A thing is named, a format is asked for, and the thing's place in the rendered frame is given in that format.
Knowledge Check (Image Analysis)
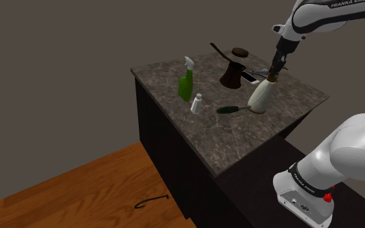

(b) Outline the cream bottle with brown neck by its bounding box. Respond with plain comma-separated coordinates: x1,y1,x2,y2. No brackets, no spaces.
246,74,278,115

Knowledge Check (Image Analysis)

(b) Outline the grey metal tool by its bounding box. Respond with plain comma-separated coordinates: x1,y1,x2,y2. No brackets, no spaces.
248,67,270,79

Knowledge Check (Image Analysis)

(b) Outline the dark brown round disc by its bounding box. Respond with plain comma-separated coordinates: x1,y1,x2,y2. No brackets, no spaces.
231,47,250,59

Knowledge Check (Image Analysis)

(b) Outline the white phone with black screen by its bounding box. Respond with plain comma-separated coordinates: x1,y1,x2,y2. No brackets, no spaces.
241,71,261,86

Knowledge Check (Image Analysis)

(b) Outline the small white shaker bottle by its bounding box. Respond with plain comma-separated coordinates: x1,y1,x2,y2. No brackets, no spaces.
190,93,203,115

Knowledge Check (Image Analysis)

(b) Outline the green spray bottle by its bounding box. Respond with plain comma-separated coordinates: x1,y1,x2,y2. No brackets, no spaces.
178,56,196,103

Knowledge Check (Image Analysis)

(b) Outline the dark cabinet with marble top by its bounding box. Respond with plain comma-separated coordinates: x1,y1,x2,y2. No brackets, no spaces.
130,49,330,228

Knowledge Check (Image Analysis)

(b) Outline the dark robot stand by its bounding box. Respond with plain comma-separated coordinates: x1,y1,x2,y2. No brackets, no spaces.
215,135,365,228

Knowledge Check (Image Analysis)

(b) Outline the black hook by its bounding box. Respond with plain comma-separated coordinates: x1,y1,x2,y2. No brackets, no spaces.
134,194,170,210

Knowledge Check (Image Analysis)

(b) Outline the brown long-handled coffee pot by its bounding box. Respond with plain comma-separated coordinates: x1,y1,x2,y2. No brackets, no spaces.
209,42,247,90

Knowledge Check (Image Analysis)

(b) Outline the green-handled tool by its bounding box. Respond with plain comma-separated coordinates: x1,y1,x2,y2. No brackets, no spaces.
216,105,252,115

